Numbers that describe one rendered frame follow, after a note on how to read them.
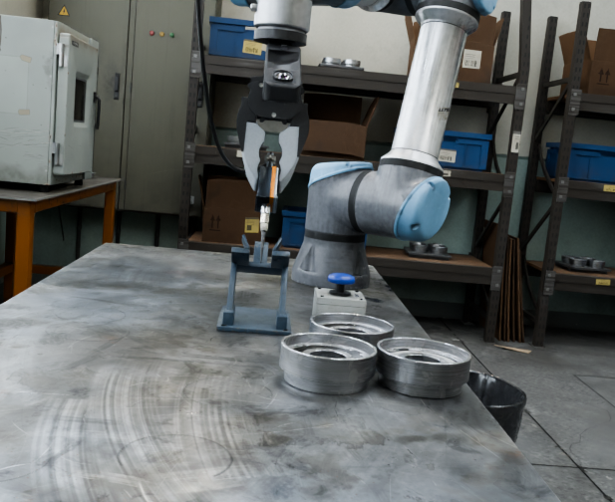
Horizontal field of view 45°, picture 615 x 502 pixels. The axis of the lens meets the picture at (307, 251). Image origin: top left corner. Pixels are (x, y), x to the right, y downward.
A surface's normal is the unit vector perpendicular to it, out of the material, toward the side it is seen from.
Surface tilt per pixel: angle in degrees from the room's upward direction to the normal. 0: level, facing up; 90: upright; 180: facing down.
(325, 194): 88
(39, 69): 90
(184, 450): 0
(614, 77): 92
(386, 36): 90
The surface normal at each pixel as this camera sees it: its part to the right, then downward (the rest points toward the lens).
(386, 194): -0.55, -0.19
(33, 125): 0.01, 0.16
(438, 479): 0.09, -0.99
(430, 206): 0.76, 0.29
